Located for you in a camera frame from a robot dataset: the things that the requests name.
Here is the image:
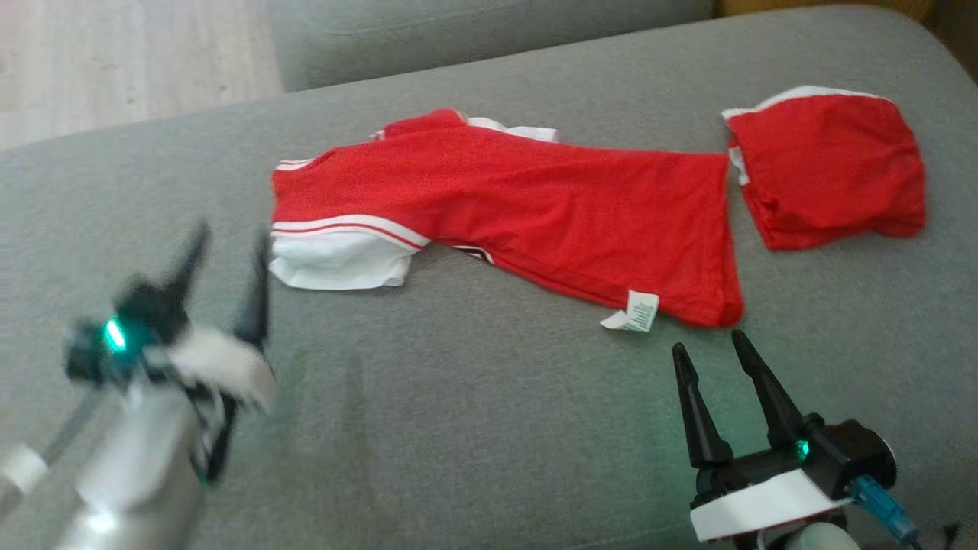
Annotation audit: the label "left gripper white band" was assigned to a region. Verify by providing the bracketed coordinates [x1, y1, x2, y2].
[115, 220, 277, 415]

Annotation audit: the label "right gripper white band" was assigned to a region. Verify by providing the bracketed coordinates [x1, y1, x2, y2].
[672, 329, 850, 544]

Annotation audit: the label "red shorts with number print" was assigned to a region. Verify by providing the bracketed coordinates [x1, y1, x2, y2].
[721, 85, 928, 252]

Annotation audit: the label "red and white jersey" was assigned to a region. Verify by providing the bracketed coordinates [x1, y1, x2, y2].
[269, 108, 744, 334]

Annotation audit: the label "grey fabric sofa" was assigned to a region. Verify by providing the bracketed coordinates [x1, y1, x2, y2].
[0, 6, 978, 550]

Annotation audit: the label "grey sofa cushion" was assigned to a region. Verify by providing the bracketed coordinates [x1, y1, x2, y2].
[267, 0, 716, 94]

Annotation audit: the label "blue cable connector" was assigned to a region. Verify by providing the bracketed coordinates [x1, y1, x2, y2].
[850, 474, 922, 545]

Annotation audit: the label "thin black cable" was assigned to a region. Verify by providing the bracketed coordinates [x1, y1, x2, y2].
[915, 522, 965, 550]

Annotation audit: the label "thin cable with white tag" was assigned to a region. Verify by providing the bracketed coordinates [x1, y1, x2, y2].
[0, 388, 102, 524]

